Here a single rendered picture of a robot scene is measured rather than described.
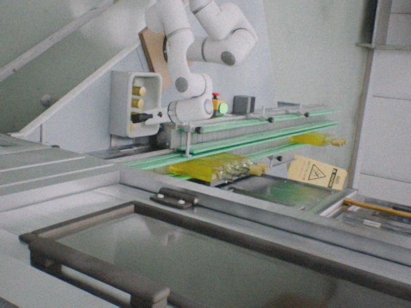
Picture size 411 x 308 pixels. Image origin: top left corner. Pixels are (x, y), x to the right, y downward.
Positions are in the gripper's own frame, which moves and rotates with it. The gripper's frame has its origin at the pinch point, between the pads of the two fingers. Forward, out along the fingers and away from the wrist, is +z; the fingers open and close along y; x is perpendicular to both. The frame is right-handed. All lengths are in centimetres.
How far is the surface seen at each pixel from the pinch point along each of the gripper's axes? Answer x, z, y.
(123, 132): -4.2, 3.5, -6.1
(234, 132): -13, -1, 62
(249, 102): 0, 0, 82
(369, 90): -7, 74, 611
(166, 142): -10.5, 0.2, 12.5
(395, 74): 9, 36, 612
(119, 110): 3.7, 3.7, -5.8
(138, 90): 9.8, 1.0, 2.5
